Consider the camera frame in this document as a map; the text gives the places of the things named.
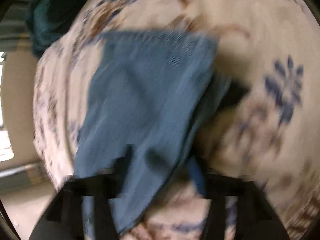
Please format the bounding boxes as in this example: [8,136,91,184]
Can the blue denim jeans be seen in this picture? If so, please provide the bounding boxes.
[74,31,230,233]

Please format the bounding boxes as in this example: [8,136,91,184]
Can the floral fleece blanket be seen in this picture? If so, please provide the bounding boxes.
[33,0,319,239]

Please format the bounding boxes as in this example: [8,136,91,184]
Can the dark teal cloth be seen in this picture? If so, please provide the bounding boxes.
[26,0,87,59]

